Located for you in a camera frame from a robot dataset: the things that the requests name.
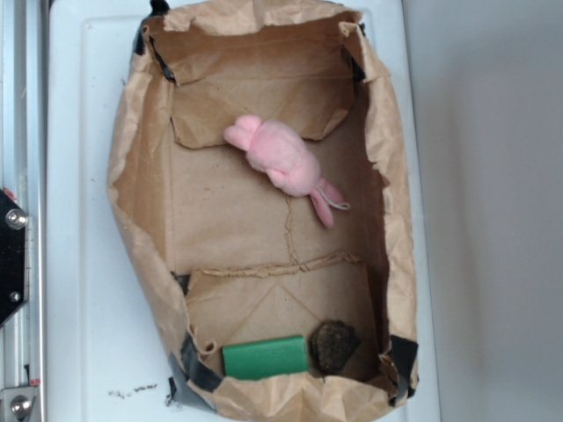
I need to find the dark brown rock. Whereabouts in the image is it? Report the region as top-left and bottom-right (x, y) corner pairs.
(309, 320), (362, 375)

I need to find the pink plush bunny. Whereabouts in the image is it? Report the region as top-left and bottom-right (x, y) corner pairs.
(223, 114), (350, 229)

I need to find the silver corner bracket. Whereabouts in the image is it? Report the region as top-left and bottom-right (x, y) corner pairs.
(0, 385), (40, 422)

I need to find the brown paper bag tray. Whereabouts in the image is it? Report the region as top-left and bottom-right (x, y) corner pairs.
(107, 1), (418, 421)

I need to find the aluminium frame rail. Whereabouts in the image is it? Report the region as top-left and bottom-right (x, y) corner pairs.
(1, 1), (49, 421)

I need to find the black metal bracket plate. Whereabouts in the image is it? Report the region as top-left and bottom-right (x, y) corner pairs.
(0, 190), (29, 327)

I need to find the green rectangular block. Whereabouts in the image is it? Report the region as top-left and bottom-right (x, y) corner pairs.
(222, 336), (309, 381)

